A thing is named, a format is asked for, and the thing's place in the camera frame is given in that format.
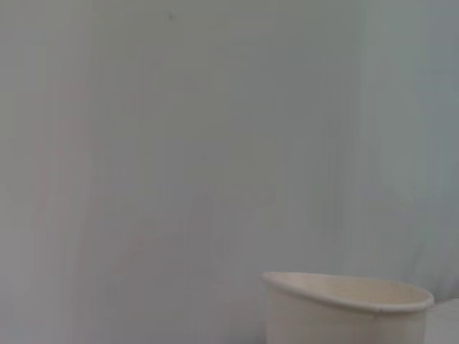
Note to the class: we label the white paper cup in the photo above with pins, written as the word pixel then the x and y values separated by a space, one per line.
pixel 333 319

